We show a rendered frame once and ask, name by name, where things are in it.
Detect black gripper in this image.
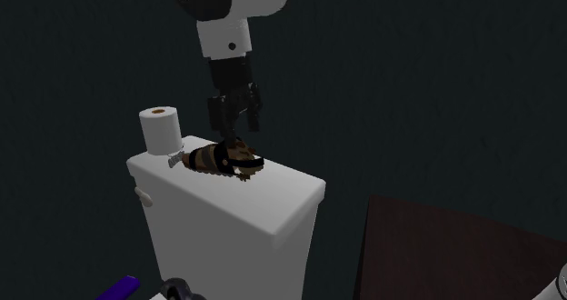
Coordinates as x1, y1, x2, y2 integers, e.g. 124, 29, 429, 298
207, 55, 264, 148

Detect brown striped plush animal toy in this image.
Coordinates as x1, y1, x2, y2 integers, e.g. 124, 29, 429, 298
167, 138, 266, 183

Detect white toilet paper roll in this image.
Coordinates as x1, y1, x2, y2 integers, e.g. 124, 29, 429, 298
138, 105, 184, 156

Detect black rounded object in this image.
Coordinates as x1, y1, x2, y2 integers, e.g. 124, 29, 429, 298
158, 276, 208, 300

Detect purple bar-shaped object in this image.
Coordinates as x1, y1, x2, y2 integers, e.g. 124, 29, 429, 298
94, 275, 142, 300

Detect dark red-brown robot stand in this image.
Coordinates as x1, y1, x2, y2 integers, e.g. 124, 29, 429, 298
353, 194, 567, 300

